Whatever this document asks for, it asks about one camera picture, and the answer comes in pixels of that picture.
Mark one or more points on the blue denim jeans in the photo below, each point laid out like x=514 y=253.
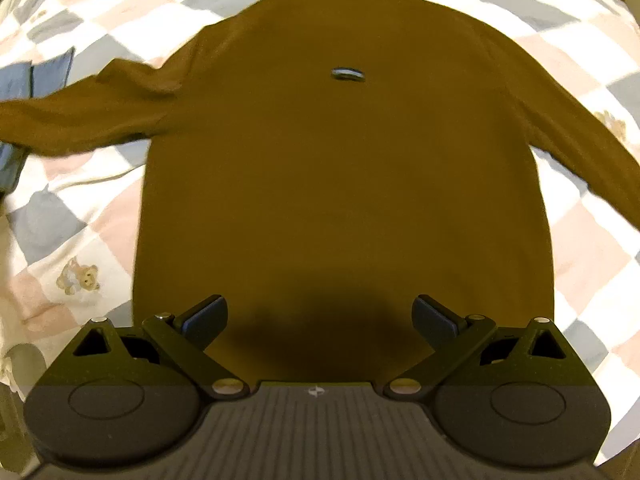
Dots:
x=30 y=110

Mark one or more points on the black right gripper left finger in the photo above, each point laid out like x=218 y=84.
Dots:
x=124 y=395

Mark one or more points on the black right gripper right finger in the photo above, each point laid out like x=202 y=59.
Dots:
x=508 y=396

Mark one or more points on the brown zip sweater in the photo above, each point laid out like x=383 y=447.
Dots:
x=321 y=163

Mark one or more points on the pink grey patchwork quilt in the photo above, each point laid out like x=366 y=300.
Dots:
x=68 y=230

